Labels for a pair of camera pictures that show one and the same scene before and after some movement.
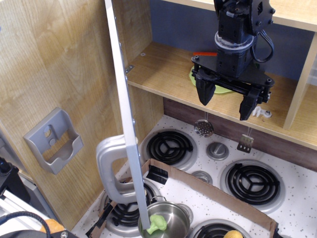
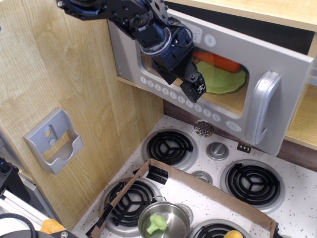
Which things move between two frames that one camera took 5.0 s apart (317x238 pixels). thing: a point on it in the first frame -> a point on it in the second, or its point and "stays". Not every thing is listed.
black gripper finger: x=205 y=88 -> x=194 y=89
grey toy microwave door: x=112 y=146 -> x=277 y=77
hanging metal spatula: x=245 y=144 stays
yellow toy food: x=233 y=234 stays
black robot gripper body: x=232 y=66 -> x=172 y=50
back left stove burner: x=172 y=146 stays
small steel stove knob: x=204 y=176 stays
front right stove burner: x=216 y=228 stays
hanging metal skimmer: x=204 y=127 stays
